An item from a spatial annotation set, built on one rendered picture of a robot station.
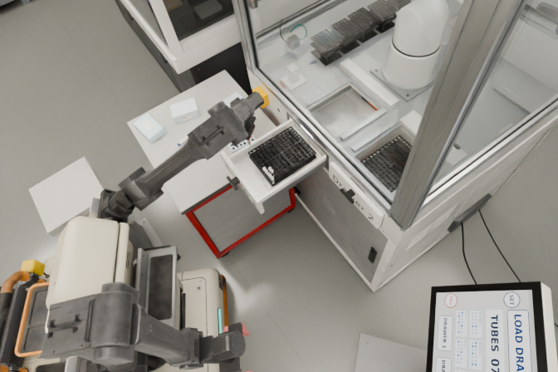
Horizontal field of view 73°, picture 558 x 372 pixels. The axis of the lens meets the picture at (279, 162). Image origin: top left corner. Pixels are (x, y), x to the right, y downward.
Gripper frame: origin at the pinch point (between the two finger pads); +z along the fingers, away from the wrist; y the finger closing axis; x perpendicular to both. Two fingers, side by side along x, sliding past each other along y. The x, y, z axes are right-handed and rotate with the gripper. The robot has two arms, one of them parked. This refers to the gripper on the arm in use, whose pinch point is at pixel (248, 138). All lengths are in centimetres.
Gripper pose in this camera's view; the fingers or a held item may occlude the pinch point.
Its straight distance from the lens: 153.3
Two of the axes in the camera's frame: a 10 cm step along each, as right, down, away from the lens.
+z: 1.3, 4.6, 8.8
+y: 3.4, -8.5, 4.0
